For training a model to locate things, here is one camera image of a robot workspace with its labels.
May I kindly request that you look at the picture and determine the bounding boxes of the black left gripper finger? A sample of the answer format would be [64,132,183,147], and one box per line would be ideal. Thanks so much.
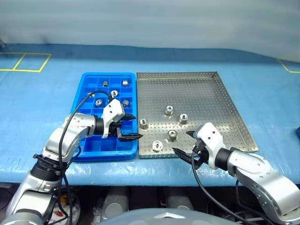
[121,113,137,122]
[116,128,144,143]

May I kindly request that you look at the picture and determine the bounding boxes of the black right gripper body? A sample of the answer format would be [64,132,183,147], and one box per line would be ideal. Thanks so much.
[191,138,209,170]

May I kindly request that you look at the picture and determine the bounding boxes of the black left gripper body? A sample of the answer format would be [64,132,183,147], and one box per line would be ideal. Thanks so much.
[109,121,123,138]

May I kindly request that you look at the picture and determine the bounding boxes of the blue compartment tray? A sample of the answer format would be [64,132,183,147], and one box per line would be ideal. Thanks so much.
[75,72,138,162]

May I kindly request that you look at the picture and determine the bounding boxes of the perforated metal tray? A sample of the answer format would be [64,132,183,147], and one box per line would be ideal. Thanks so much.
[136,71,260,159]

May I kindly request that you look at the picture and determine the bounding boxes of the grey rounded shape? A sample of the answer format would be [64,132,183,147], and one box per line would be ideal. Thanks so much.
[164,187,195,210]

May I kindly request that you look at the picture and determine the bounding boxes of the blue plastic table cover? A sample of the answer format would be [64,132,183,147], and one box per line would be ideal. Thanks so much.
[0,43,300,188]

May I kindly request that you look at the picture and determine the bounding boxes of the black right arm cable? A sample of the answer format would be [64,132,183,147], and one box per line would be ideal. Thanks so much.
[190,145,258,225]

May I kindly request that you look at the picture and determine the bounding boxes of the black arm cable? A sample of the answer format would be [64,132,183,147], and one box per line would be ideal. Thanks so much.
[56,90,115,224]
[190,145,258,225]

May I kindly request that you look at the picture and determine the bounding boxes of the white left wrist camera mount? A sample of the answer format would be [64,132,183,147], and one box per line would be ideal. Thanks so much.
[101,98,126,139]

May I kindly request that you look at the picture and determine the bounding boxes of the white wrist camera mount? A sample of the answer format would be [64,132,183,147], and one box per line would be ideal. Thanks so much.
[194,122,227,170]
[101,98,126,139]

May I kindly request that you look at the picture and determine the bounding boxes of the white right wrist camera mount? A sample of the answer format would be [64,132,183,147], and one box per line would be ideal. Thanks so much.
[194,122,227,170]

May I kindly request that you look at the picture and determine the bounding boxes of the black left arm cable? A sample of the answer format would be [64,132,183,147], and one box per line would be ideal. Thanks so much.
[56,90,115,224]

